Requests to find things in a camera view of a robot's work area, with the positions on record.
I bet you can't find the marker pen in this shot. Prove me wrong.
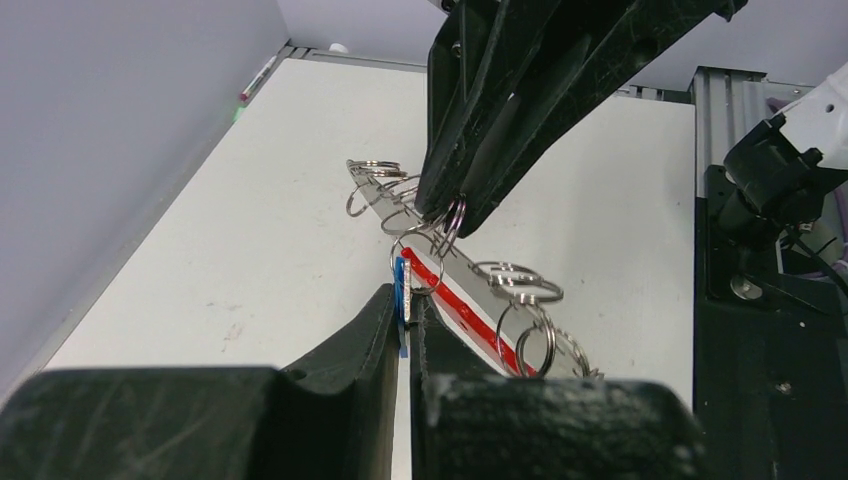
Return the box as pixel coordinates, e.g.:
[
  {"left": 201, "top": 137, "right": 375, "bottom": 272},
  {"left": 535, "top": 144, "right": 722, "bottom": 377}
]
[{"left": 239, "top": 55, "right": 278, "bottom": 102}]

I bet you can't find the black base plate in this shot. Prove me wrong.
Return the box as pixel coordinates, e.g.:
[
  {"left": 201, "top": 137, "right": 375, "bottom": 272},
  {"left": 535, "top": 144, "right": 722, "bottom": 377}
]
[{"left": 693, "top": 166, "right": 847, "bottom": 479}]

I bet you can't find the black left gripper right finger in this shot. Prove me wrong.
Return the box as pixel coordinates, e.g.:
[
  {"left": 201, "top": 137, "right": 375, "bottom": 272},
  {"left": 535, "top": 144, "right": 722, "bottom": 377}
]
[{"left": 409, "top": 296, "right": 709, "bottom": 479}]

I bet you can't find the red and steel key holder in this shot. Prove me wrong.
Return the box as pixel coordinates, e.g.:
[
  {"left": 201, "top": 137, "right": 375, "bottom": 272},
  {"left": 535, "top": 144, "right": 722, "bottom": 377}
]
[{"left": 346, "top": 159, "right": 604, "bottom": 379}]

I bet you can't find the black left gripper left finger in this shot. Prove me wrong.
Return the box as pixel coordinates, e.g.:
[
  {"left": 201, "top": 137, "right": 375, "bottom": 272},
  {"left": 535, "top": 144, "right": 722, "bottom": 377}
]
[{"left": 1, "top": 284, "right": 399, "bottom": 479}]

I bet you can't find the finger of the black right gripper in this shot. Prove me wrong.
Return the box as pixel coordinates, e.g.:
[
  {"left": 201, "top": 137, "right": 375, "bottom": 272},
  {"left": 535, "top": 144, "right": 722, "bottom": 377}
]
[
  {"left": 458, "top": 1, "right": 742, "bottom": 238},
  {"left": 414, "top": 1, "right": 597, "bottom": 222}
]

